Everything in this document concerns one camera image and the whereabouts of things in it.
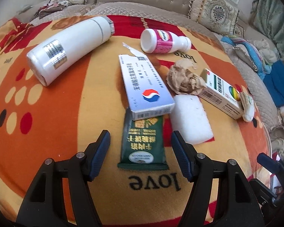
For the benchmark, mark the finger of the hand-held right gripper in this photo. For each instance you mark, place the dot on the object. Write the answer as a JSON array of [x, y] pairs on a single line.
[[265, 164], [262, 191]]

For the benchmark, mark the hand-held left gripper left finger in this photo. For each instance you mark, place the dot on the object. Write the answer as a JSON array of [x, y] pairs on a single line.
[[100, 156]]

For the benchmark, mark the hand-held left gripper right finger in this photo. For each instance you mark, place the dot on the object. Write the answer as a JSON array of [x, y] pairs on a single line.
[[181, 156]]

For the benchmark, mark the white foam block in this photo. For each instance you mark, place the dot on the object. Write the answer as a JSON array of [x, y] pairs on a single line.
[[191, 118]]

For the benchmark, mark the green snack packet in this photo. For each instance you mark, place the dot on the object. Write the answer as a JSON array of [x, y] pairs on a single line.
[[142, 146]]

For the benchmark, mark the rainbow logo medicine box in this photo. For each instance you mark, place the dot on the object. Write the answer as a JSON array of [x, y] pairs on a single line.
[[220, 92]]

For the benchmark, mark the brown paper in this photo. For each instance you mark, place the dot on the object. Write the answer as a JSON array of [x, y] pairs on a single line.
[[182, 78]]

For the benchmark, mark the red blue logo medicine box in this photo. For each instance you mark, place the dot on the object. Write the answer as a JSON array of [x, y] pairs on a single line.
[[142, 80]]

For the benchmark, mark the orange dotted printed blanket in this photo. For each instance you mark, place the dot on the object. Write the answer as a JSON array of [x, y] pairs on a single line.
[[61, 104]]

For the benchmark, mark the pearl fringed grey cushion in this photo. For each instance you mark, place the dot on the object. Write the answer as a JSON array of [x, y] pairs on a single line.
[[246, 54]]

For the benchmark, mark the white crumpled cloth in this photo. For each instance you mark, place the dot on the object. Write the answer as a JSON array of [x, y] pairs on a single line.
[[265, 49]]

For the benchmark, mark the white thermos flask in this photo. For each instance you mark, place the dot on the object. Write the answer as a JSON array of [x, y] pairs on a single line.
[[68, 45]]

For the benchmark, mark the pink label white bottle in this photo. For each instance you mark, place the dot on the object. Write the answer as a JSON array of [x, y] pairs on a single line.
[[165, 41]]

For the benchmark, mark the striped blue blanket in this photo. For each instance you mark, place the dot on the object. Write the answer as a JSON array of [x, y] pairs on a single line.
[[236, 40]]

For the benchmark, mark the small dark patterned cushion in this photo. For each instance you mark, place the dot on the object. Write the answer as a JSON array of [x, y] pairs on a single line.
[[239, 29]]

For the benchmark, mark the teal patterned curtain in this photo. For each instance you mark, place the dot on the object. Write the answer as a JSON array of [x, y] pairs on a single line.
[[274, 16]]

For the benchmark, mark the large embroidered beige cushion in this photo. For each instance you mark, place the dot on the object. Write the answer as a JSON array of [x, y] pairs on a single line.
[[215, 11]]

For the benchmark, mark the pile of dark clothes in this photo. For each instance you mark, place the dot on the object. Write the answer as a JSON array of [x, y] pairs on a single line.
[[52, 9]]

